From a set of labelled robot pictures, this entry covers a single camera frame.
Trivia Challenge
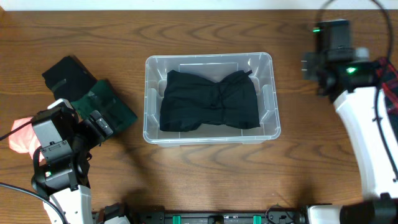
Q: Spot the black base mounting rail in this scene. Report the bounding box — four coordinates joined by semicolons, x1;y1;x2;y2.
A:
92;203;308;224

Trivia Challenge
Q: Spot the dark green garment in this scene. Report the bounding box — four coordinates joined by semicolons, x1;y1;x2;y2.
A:
71;80;137;135

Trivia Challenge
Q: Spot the pink garment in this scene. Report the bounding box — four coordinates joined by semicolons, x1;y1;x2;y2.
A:
8;124;41;158

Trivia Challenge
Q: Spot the large black garment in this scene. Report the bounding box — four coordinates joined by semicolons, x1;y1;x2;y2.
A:
159;70;260;132

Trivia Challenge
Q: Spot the clear plastic storage container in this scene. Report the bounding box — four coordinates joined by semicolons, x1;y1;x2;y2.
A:
143;52;282;147

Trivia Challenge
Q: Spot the red navy plaid garment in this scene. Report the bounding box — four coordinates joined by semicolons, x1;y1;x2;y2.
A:
376;57;397;125

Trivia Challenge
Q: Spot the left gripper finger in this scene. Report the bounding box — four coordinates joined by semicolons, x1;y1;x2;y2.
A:
96;118;113;137
90;110;102;123

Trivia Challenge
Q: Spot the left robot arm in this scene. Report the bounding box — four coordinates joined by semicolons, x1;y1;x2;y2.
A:
31;106;113;223

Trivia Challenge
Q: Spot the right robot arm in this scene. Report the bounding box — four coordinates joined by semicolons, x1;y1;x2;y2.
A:
299;19;397;223

